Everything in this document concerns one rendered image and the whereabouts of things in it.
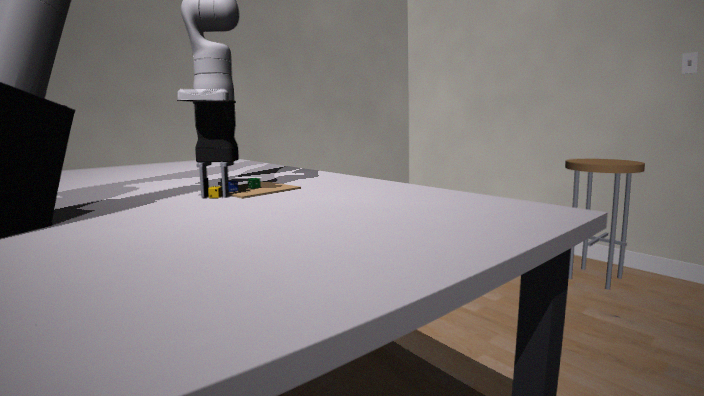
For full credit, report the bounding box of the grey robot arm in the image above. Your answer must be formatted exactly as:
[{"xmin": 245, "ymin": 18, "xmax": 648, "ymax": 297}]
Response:
[{"xmin": 0, "ymin": 0, "xmax": 239, "ymax": 98}]

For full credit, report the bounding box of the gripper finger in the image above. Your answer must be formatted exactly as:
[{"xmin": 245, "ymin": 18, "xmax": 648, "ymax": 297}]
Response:
[
  {"xmin": 220, "ymin": 161, "xmax": 234, "ymax": 197},
  {"xmin": 197, "ymin": 162, "xmax": 212, "ymax": 198}
]

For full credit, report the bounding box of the green die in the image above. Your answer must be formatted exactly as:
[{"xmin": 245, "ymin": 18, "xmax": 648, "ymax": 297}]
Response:
[{"xmin": 248, "ymin": 178, "xmax": 261, "ymax": 189}]

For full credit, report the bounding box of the yellow die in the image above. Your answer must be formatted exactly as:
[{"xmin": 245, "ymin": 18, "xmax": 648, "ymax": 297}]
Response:
[{"xmin": 208, "ymin": 186, "xmax": 222, "ymax": 198}]

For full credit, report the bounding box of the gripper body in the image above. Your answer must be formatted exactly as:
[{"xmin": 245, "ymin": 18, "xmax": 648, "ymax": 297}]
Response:
[{"xmin": 177, "ymin": 73, "xmax": 239, "ymax": 163}]

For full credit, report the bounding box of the tan flat mat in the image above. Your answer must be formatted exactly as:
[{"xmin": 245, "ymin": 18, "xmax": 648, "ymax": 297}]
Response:
[{"xmin": 229, "ymin": 181, "xmax": 301, "ymax": 199}]

